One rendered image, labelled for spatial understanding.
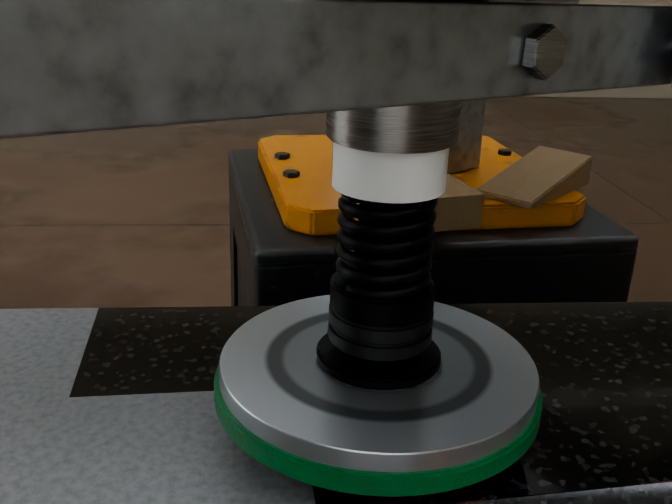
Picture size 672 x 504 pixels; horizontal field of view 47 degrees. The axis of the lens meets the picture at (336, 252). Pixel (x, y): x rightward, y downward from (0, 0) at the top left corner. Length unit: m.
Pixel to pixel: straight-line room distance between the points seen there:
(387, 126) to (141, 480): 0.27
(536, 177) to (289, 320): 0.78
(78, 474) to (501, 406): 0.27
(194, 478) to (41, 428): 0.12
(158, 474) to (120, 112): 0.28
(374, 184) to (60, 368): 0.32
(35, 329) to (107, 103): 0.43
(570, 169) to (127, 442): 0.93
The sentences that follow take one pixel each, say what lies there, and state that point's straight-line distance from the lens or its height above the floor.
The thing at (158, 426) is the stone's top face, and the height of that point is 0.82.
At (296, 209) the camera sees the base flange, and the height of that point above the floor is 0.78.
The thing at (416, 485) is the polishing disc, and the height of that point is 0.86.
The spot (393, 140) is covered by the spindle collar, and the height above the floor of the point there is 1.04.
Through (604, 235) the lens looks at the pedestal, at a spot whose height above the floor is 0.74.
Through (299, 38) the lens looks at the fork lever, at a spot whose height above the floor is 1.10.
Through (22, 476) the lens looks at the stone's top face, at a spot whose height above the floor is 0.82.
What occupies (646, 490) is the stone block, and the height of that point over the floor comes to 0.82.
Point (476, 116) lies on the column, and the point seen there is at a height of 0.88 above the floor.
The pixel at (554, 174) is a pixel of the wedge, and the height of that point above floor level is 0.81.
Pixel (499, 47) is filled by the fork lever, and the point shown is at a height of 1.09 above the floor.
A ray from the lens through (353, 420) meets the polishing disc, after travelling 0.46.
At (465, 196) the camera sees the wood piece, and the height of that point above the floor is 0.83.
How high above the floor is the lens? 1.14
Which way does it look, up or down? 21 degrees down
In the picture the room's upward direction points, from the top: 2 degrees clockwise
